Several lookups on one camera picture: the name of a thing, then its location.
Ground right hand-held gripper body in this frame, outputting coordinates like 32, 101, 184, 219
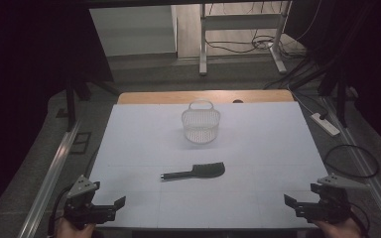
306, 173, 370, 224

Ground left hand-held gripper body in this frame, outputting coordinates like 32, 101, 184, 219
63, 175, 108, 230

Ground white plastic basket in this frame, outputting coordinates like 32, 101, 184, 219
181, 99, 222, 145

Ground person's right hand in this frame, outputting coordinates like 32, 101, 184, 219
312, 217, 364, 238

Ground person's left hand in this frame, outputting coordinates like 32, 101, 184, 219
55, 217, 96, 238

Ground white table mat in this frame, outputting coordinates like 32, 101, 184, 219
86, 101, 331, 230

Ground white power strip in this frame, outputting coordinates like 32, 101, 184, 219
310, 112, 341, 138

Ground black stand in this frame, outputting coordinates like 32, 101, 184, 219
318, 63, 351, 129
63, 77, 124, 133

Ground wooden table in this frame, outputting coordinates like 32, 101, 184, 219
117, 88, 295, 106

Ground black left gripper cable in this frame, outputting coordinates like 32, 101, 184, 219
47, 187, 72, 238

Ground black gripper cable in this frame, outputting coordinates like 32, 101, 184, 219
346, 200, 372, 238
47, 187, 72, 238

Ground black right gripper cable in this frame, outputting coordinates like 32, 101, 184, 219
346, 200, 372, 238

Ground aluminium rail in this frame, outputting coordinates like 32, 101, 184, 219
17, 119, 82, 238
319, 95, 381, 238

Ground black looped floor cable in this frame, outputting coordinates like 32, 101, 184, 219
322, 144, 381, 179

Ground white cable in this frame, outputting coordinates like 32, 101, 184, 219
288, 84, 319, 116

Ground tangled black floor cables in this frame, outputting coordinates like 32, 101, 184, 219
204, 32, 308, 61

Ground grey wall panel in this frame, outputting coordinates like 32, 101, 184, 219
88, 4, 179, 58

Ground white metal desk frame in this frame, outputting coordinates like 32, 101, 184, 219
198, 0, 293, 76

